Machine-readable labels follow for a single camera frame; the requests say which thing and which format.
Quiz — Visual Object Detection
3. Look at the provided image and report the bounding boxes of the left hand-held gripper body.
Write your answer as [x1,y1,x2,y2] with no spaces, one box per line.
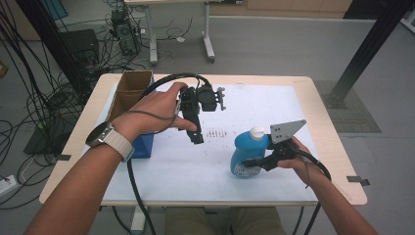
[178,83,227,115]

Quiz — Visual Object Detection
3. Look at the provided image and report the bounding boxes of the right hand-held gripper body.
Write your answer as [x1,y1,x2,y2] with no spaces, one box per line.
[264,118,308,172]

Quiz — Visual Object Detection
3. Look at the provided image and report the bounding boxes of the blue detergent bottle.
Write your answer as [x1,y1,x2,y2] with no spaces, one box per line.
[229,125,271,179]

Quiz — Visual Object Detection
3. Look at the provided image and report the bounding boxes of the blue cardboard box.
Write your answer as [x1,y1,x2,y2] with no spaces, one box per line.
[106,70,156,160]

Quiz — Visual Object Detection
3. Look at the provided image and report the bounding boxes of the person's right hand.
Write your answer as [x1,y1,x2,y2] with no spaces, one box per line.
[277,136,324,188]

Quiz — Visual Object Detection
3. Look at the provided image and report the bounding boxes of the person's left hand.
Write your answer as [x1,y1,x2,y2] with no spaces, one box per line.
[112,81,198,144]

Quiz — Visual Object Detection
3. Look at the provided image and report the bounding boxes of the wooden table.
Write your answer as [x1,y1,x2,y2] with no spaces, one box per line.
[38,72,368,208]

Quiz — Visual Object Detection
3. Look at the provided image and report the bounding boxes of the white board sheet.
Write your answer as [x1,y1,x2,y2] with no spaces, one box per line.
[82,83,320,203]

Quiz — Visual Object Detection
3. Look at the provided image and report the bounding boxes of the white desk with legs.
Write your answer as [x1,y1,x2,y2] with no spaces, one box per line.
[123,0,244,66]

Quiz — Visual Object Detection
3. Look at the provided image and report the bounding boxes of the dark grey floor mat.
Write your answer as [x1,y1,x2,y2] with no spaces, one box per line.
[312,79,383,134]

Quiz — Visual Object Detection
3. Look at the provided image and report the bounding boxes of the wristwatch with white band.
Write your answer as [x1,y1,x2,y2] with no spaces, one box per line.
[85,120,135,164]

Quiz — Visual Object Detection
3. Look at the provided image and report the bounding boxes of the person's olive trousers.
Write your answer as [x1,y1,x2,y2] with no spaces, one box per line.
[164,206,288,235]

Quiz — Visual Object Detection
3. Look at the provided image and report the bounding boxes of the black computer tower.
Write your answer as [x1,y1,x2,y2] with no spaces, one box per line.
[111,9,142,57]

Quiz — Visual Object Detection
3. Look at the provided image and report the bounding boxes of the wooden cabinet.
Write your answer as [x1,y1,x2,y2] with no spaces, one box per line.
[208,0,354,20]

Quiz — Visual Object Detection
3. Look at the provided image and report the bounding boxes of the black box on floor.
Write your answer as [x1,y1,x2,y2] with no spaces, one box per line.
[60,28,101,67]

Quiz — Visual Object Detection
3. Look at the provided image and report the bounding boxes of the black floor mat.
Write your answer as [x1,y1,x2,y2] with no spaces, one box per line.
[23,117,79,156]

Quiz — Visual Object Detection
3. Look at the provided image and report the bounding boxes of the white power strip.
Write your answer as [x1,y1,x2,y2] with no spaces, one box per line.
[0,174,18,199]

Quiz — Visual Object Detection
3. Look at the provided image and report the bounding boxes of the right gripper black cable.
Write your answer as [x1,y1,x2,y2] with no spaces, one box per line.
[298,151,332,235]

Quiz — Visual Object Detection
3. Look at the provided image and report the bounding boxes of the grey wrist strap cord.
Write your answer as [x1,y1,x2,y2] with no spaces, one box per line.
[125,109,179,135]

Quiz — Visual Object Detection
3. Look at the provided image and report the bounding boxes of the black metal frame post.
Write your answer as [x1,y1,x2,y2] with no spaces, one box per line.
[14,0,93,96]
[326,0,415,110]

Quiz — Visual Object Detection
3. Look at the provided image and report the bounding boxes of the tangle of black floor cables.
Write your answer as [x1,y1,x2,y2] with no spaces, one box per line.
[0,0,194,211]

